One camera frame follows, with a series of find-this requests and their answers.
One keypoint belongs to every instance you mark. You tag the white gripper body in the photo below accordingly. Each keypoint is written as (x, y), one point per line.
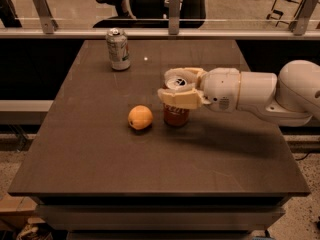
(220, 88)

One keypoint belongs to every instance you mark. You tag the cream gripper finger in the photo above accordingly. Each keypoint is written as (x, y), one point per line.
(181, 77)
(185, 97)

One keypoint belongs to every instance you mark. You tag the red coke can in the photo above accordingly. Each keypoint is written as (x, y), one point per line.
(173, 116)

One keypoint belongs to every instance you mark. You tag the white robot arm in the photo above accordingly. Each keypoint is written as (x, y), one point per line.
(289, 98)

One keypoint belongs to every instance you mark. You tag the white green soda can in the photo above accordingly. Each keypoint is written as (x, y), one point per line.
(117, 44)

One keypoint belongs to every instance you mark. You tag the orange fruit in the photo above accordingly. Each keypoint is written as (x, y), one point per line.
(140, 117)

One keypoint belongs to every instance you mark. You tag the black office chair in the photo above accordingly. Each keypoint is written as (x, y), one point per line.
(152, 14)

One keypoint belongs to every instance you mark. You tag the brown table with drawers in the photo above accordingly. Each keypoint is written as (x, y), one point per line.
(89, 170)

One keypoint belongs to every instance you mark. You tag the wooden chair in background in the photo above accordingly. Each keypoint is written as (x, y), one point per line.
(284, 11)

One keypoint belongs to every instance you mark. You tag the cardboard box on floor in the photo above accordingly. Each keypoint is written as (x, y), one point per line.
(16, 212)

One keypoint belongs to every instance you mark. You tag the middle metal glass bracket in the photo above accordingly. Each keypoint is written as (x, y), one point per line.
(174, 17)

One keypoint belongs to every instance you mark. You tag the metal glass bracket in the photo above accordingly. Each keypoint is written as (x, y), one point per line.
(301, 20)
(47, 21)
(174, 17)

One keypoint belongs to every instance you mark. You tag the right metal glass bracket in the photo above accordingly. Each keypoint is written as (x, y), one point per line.
(301, 20)

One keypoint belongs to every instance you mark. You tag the left metal glass bracket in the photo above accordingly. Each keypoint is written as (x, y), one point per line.
(47, 21)

